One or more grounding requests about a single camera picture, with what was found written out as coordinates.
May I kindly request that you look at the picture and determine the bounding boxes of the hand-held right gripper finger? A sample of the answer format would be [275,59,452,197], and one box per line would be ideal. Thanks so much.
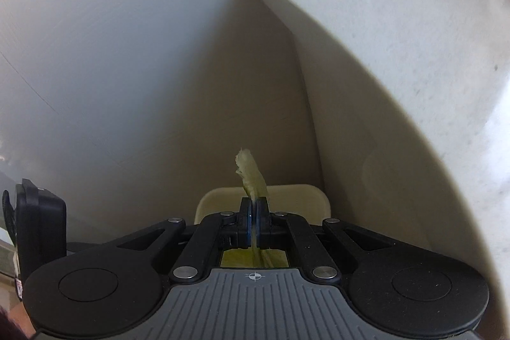
[115,197,253,283]
[254,197,394,282]

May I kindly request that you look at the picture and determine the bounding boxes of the cream plastic bin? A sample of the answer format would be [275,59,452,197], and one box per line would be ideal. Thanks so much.
[194,184,332,269]

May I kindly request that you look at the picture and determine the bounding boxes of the pale green vegetable scrap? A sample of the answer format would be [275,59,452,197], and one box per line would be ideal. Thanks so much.
[234,148,269,205]

